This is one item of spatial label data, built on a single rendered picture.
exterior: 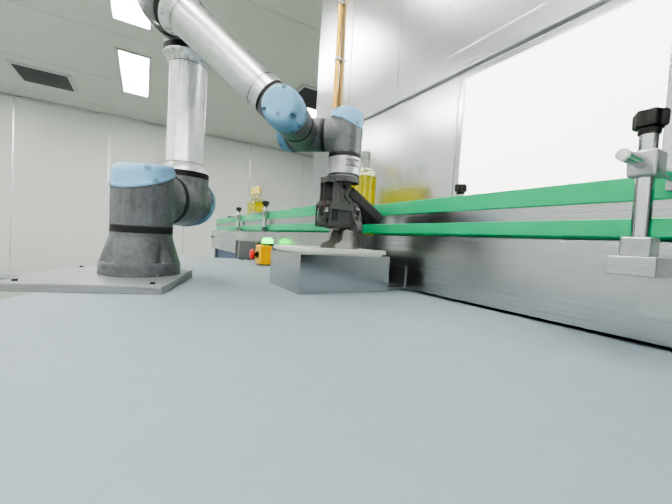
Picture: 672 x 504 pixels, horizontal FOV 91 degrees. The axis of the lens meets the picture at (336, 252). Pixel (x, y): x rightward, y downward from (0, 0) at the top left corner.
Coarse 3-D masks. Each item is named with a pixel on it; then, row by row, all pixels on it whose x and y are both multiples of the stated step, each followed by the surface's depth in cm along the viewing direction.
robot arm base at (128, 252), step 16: (112, 224) 64; (112, 240) 64; (128, 240) 63; (144, 240) 64; (160, 240) 67; (112, 256) 64; (128, 256) 63; (144, 256) 64; (160, 256) 67; (176, 256) 70; (112, 272) 62; (128, 272) 62; (144, 272) 63; (160, 272) 66; (176, 272) 70
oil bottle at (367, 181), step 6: (360, 168) 102; (366, 168) 101; (360, 174) 101; (366, 174) 101; (372, 174) 102; (360, 180) 101; (366, 180) 101; (372, 180) 102; (354, 186) 103; (360, 186) 100; (366, 186) 101; (372, 186) 102; (360, 192) 100; (366, 192) 101; (372, 192) 102; (366, 198) 101; (372, 198) 102; (372, 204) 102; (366, 234) 102; (372, 234) 103
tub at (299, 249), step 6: (276, 246) 74; (282, 246) 71; (288, 246) 68; (294, 246) 67; (300, 246) 80; (306, 246) 81; (312, 246) 82; (318, 246) 83; (294, 252) 67; (300, 252) 65; (306, 252) 65; (312, 252) 64; (318, 252) 65; (324, 252) 65; (330, 252) 66; (336, 252) 67; (342, 252) 67; (348, 252) 68; (354, 252) 69; (360, 252) 70; (366, 252) 70; (372, 252) 71; (378, 252) 72; (384, 252) 73
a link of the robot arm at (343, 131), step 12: (336, 108) 73; (348, 108) 72; (336, 120) 73; (348, 120) 72; (360, 120) 73; (324, 132) 73; (336, 132) 72; (348, 132) 72; (360, 132) 74; (324, 144) 74; (336, 144) 73; (348, 144) 72; (360, 144) 74; (360, 156) 75
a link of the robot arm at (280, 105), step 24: (144, 0) 64; (168, 0) 63; (192, 0) 64; (168, 24) 65; (192, 24) 62; (216, 24) 63; (192, 48) 66; (216, 48) 62; (240, 48) 62; (240, 72) 62; (264, 72) 62; (264, 96) 59; (288, 96) 59; (288, 120) 59; (312, 120) 69
